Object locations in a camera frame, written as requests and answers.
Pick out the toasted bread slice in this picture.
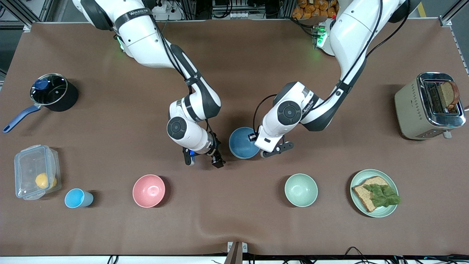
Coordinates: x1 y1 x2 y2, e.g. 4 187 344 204
437 80 461 111

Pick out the bag of orange buns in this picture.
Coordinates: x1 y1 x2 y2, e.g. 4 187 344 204
292 0 338 21

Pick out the brown bread slice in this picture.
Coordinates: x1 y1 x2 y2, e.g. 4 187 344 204
352 176 391 213

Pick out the green lettuce leaf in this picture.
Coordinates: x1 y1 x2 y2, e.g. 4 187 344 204
363 183 401 208

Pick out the pale mint green bowl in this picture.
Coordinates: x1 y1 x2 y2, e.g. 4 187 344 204
284 173 318 208

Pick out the black cable bundle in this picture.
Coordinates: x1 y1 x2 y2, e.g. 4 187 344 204
344 246 469 264

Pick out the clear plastic lidded container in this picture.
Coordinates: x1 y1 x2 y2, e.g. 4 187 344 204
14 145 62 201

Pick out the beige chrome toaster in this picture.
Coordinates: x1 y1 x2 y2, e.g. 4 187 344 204
395 72 466 140

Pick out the light blue cup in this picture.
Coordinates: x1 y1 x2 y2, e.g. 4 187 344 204
64 188 94 209

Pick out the yellow fruit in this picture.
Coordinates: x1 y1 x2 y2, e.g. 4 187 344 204
35 172 58 190

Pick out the metal table clamp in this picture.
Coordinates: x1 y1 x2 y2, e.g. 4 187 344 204
227 241 248 264

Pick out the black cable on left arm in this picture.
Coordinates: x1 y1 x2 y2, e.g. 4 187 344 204
252 94 277 133

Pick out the blue bowl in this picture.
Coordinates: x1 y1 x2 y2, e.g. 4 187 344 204
229 127 260 160

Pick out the pink bowl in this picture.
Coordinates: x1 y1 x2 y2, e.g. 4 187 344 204
132 174 166 208

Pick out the black pot with blue handle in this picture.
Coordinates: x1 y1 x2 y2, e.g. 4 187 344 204
3 73 79 133

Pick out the glass lid with blue knob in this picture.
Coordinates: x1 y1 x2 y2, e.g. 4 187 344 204
30 73 69 106

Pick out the green plate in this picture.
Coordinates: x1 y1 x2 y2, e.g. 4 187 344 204
350 169 399 218

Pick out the brown table cloth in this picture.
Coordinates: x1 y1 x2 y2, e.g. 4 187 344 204
0 18 469 256

